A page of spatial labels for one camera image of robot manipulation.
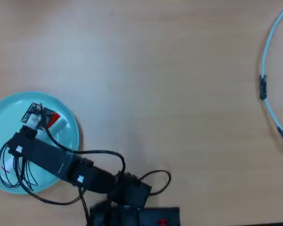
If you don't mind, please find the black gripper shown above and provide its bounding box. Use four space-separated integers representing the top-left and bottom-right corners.
8 125 38 157

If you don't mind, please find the red capped white marker pen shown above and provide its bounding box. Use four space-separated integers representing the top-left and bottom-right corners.
1 112 71 174

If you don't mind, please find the teal plastic plate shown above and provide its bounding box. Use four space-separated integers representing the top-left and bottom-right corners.
0 91 80 195

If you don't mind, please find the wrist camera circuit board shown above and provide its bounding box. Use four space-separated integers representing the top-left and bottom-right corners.
20 102 55 130

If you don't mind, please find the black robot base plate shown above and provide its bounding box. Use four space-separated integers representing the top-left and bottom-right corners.
89 206 181 226

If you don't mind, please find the black cable clip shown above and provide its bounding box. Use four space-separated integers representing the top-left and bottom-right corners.
258 74 268 100

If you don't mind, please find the white curved cable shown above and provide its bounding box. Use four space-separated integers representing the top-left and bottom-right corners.
259 1 283 148

